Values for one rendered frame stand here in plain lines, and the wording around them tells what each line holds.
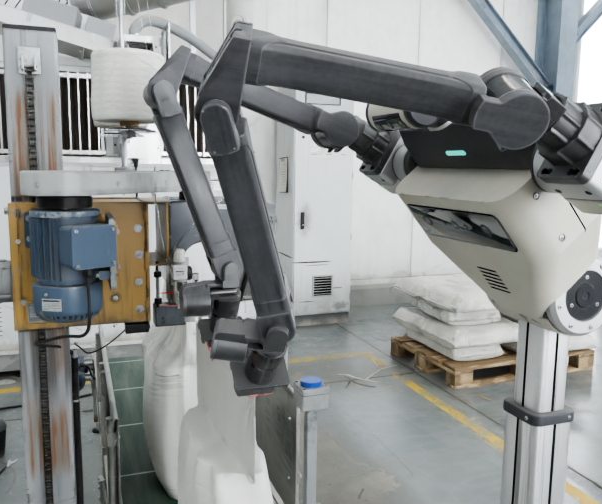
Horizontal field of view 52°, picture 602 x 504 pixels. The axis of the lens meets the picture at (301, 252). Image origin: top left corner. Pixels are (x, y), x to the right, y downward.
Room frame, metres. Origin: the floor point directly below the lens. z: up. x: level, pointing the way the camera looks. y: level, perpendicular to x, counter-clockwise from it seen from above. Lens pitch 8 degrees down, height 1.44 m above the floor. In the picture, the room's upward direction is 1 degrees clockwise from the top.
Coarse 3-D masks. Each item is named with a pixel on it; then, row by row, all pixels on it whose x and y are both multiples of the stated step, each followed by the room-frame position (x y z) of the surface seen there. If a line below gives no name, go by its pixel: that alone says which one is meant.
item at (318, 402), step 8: (296, 384) 1.63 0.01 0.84; (296, 392) 1.62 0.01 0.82; (304, 392) 1.58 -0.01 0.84; (312, 392) 1.59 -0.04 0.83; (320, 392) 1.60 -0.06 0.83; (328, 392) 1.60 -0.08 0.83; (296, 400) 1.62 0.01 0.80; (304, 400) 1.58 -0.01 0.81; (312, 400) 1.59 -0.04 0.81; (320, 400) 1.60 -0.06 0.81; (328, 400) 1.60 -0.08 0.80; (304, 408) 1.58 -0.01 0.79; (312, 408) 1.59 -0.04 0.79; (320, 408) 1.60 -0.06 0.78
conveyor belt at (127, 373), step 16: (112, 368) 3.08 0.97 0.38; (128, 368) 3.08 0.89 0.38; (112, 384) 2.84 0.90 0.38; (128, 384) 2.85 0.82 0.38; (128, 400) 2.64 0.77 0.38; (128, 416) 2.47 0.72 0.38; (128, 432) 2.31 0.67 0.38; (144, 432) 2.32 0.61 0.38; (128, 448) 2.18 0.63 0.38; (144, 448) 2.18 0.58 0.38; (128, 464) 2.05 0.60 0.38; (144, 464) 2.06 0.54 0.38; (128, 480) 1.94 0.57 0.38; (144, 480) 1.94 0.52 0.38; (128, 496) 1.84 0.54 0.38; (144, 496) 1.84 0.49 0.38; (160, 496) 1.84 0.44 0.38
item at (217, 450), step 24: (216, 360) 1.36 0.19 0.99; (216, 384) 1.36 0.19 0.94; (192, 408) 1.51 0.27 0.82; (216, 408) 1.36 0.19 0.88; (240, 408) 1.22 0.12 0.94; (192, 432) 1.37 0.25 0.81; (216, 432) 1.36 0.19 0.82; (240, 432) 1.22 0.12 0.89; (192, 456) 1.30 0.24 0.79; (216, 456) 1.25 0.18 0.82; (240, 456) 1.22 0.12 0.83; (264, 456) 1.27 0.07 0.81; (192, 480) 1.28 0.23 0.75; (216, 480) 1.18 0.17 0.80; (240, 480) 1.20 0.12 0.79; (264, 480) 1.21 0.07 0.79
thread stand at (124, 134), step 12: (120, 0) 1.56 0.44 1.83; (120, 12) 1.56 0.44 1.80; (120, 24) 1.56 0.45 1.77; (120, 36) 1.56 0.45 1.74; (108, 132) 1.66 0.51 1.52; (120, 132) 1.47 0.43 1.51; (132, 132) 1.41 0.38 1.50; (144, 132) 1.46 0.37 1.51; (156, 132) 1.46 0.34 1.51; (120, 168) 1.55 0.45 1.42; (132, 168) 1.56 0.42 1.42
